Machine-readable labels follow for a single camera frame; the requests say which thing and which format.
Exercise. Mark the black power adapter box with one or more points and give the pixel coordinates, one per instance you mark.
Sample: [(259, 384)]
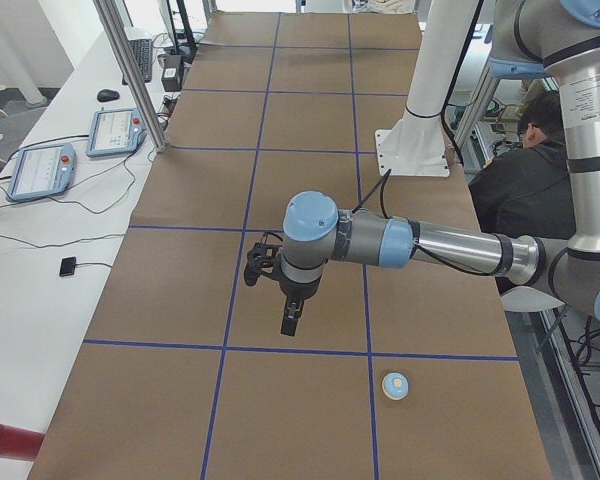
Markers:
[(172, 73)]

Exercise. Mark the small black square device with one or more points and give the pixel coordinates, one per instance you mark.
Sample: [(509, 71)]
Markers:
[(67, 266)]

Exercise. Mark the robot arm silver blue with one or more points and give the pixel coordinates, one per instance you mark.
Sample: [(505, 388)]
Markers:
[(562, 36)]

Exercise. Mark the blue teach pendant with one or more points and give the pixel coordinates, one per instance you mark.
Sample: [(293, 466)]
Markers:
[(42, 171), (115, 132)]

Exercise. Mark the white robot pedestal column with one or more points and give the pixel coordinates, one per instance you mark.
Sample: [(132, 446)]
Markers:
[(415, 146)]

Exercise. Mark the person in black jacket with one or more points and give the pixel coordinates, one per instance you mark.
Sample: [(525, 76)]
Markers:
[(527, 190)]

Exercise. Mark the aluminium frame post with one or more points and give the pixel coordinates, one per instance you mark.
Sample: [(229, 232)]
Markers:
[(113, 27)]

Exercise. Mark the far blue teach pendant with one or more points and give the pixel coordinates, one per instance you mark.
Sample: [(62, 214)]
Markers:
[(115, 132)]

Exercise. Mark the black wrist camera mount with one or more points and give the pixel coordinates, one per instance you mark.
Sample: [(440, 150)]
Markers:
[(263, 260)]

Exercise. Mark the near blue teach pendant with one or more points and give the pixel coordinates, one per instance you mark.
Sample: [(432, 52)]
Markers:
[(42, 171)]

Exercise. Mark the black computer mouse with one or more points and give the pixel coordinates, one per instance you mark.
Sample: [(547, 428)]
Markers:
[(107, 95)]

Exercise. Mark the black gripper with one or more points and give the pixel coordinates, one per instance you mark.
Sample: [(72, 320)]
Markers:
[(298, 288)]

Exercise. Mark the red cylinder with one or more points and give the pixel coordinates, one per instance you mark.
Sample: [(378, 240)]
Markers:
[(19, 444)]

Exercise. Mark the blue cream call bell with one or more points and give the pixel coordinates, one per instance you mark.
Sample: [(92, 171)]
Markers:
[(395, 386)]

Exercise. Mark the black keyboard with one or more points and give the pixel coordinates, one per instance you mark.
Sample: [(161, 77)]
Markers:
[(142, 50)]

